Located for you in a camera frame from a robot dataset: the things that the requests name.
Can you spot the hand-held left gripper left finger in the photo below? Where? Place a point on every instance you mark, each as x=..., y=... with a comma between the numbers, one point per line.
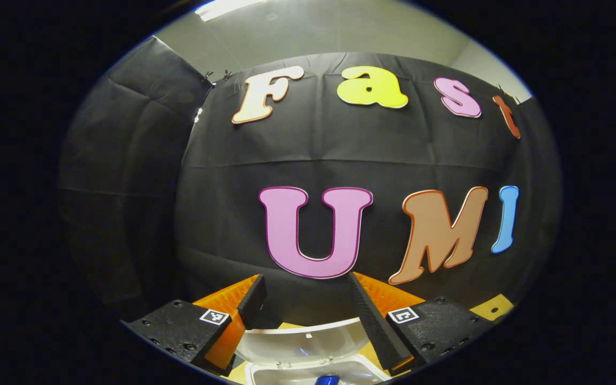
x=252, y=302

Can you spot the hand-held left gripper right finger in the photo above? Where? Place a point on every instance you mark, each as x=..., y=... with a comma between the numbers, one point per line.
x=369, y=321

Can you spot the white desktop garbage bin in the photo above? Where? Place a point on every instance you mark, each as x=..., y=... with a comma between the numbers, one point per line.
x=302, y=347

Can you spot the blue pop can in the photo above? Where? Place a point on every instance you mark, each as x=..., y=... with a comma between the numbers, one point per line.
x=328, y=380

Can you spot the wooden desktop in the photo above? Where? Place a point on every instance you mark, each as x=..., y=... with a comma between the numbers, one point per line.
x=492, y=308

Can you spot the black backdrop cloth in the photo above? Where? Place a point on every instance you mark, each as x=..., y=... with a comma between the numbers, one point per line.
x=297, y=155

